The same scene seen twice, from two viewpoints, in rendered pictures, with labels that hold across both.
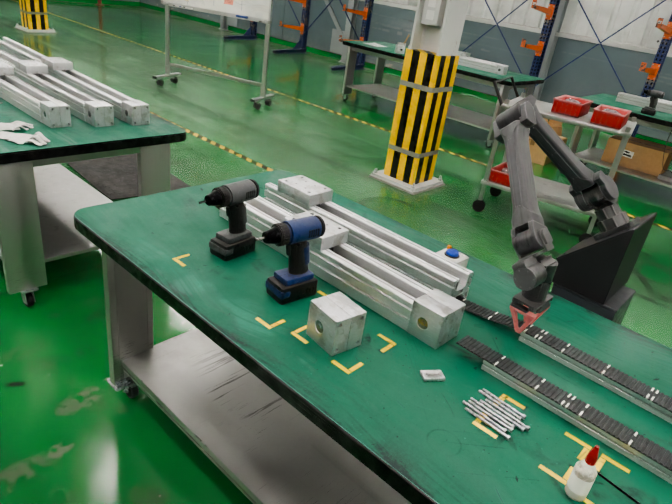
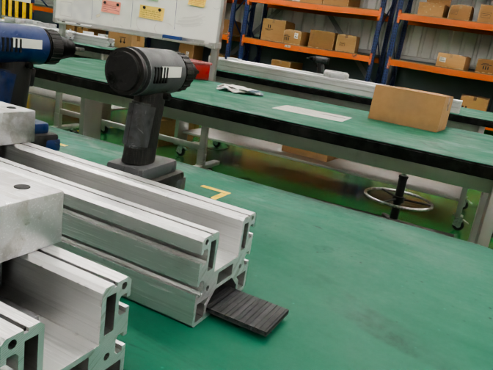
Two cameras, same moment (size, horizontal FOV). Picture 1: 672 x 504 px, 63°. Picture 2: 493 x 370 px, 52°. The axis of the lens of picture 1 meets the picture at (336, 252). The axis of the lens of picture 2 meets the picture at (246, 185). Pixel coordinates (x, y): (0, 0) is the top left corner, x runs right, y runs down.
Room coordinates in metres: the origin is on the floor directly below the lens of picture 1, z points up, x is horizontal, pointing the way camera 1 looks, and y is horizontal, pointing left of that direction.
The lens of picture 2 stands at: (2.12, 0.27, 1.03)
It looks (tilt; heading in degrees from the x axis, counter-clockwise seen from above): 16 degrees down; 165
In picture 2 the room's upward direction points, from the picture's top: 9 degrees clockwise
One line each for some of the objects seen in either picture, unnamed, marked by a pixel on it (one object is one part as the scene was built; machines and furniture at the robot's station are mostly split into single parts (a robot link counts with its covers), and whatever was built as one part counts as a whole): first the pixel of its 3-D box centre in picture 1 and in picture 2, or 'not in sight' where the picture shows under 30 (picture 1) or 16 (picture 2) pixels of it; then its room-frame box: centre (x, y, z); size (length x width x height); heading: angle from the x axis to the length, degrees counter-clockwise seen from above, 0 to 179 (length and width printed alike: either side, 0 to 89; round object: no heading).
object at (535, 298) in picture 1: (535, 290); not in sight; (1.21, -0.51, 0.92); 0.10 x 0.07 x 0.07; 140
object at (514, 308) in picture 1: (525, 315); not in sight; (1.20, -0.50, 0.85); 0.07 x 0.07 x 0.09; 50
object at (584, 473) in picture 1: (585, 470); not in sight; (0.72, -0.49, 0.84); 0.04 x 0.04 x 0.12
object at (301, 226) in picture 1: (286, 260); (31, 94); (1.22, 0.12, 0.89); 0.20 x 0.08 x 0.22; 134
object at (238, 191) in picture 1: (226, 221); (158, 128); (1.40, 0.32, 0.89); 0.20 x 0.08 x 0.22; 145
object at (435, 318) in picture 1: (438, 316); not in sight; (1.17, -0.28, 0.83); 0.12 x 0.09 x 0.10; 140
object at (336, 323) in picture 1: (339, 321); not in sight; (1.08, -0.03, 0.83); 0.11 x 0.10 x 0.10; 132
